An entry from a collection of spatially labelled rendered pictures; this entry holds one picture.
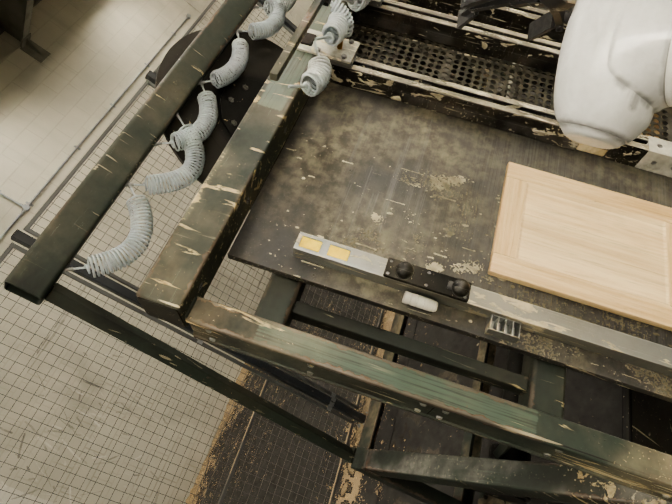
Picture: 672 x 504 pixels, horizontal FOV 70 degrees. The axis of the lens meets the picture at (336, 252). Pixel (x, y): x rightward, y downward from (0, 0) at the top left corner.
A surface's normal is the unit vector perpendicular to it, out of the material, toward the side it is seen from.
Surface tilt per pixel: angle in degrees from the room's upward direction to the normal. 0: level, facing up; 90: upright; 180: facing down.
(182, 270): 58
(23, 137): 90
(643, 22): 38
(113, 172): 90
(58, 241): 90
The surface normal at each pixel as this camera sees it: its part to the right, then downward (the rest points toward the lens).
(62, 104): 0.58, -0.30
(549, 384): 0.07, -0.51
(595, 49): -0.65, -0.05
